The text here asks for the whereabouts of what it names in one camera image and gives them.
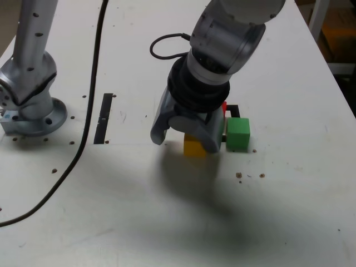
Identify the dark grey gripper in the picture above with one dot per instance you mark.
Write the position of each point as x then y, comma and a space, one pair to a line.
197, 113

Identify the yellow cube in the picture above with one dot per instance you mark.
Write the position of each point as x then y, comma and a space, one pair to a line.
193, 147

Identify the red cube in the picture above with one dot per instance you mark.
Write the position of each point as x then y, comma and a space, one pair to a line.
224, 107

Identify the green cube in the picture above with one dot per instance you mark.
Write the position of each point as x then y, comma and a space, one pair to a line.
237, 135

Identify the black tape square outline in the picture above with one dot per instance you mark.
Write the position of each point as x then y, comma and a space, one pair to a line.
235, 107

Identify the black tape strip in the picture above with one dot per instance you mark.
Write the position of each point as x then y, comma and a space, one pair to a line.
103, 119

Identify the brown cardboard box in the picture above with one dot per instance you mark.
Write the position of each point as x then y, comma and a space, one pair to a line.
339, 39

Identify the white frame post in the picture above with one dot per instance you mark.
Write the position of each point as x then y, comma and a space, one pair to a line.
317, 16

